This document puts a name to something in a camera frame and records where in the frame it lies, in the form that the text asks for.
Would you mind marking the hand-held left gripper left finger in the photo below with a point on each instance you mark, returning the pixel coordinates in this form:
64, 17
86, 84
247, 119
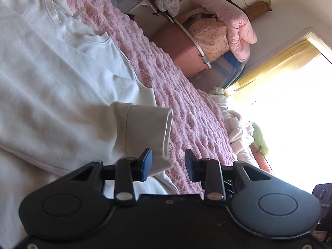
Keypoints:
146, 166

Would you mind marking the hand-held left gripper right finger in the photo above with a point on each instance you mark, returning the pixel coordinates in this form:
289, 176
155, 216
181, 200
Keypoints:
190, 167

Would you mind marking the white printed sweatshirt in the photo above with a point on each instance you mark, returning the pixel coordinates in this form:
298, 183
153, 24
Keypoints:
51, 83

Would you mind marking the pink fluffy blanket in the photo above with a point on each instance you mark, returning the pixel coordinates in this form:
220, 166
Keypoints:
181, 109

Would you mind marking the cream plush blanket bundle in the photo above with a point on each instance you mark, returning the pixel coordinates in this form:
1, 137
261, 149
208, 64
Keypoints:
241, 132

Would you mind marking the orange cushion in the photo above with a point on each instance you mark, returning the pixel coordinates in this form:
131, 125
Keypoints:
263, 160

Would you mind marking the green plush toy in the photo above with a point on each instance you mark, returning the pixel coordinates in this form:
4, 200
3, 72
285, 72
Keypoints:
259, 137

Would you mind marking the blue striped storage bag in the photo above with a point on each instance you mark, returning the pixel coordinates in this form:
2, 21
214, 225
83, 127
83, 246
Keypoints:
229, 68

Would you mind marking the pink plastic storage box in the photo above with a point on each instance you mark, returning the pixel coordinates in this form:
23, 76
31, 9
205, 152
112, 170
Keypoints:
176, 46

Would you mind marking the peach patterned storage bag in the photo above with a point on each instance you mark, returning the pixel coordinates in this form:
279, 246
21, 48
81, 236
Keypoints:
210, 39

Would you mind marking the dark speaker box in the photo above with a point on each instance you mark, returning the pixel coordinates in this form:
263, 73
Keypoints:
323, 199

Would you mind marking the yellow curtain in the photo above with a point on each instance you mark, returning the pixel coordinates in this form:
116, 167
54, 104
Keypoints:
285, 59

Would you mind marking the pink padded quilt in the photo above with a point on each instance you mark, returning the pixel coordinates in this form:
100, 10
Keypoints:
233, 20

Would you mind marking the brown rolled mat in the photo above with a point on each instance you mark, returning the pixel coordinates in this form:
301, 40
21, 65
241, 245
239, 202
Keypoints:
258, 9

